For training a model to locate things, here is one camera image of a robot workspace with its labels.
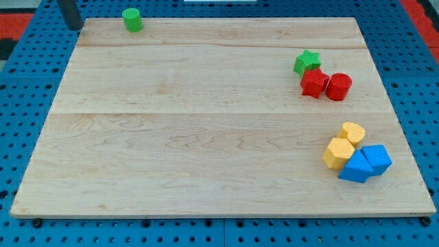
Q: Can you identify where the green cylinder block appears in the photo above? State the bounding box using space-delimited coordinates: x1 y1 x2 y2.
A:
122 8 143 32

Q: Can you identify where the light wooden board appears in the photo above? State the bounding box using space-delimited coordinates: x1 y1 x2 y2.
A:
10 17 436 219

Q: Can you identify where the red star block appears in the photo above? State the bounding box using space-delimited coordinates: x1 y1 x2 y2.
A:
300 68 330 99

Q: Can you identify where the green star block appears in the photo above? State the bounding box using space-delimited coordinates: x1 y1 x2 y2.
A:
293 49 321 77

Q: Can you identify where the yellow hexagon block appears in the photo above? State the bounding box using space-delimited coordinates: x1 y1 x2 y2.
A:
322 138 355 169

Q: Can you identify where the red cylinder block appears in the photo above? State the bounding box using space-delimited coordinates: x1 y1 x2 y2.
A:
325 73 353 101

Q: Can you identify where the yellow heart block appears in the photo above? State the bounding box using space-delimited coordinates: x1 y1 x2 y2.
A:
336 122 366 148

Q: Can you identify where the blue triangle block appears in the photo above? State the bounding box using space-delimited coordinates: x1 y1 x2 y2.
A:
338 150 373 183

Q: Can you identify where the blue cube block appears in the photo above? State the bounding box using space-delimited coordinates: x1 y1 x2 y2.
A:
361 144 392 176

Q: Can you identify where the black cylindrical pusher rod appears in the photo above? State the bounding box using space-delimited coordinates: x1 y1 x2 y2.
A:
56 0 84 31

